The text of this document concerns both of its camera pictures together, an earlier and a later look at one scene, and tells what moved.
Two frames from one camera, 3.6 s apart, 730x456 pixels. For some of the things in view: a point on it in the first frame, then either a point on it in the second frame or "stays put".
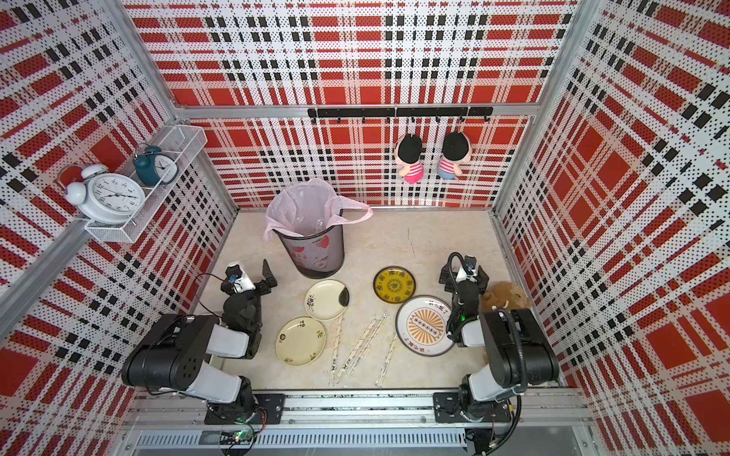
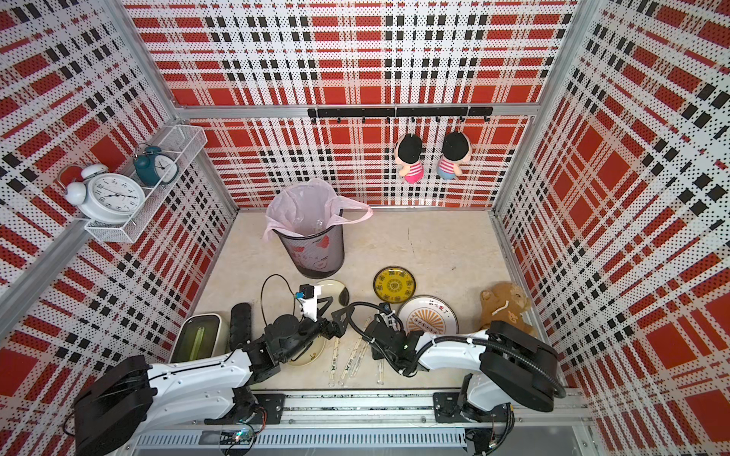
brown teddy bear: x=499 y=293 stays put
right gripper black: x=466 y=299 to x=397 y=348
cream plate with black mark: x=326 y=299 stays put
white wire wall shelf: x=184 y=142 stays put
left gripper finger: x=268 y=275 to x=340 y=319
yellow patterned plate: x=394 y=284 stays put
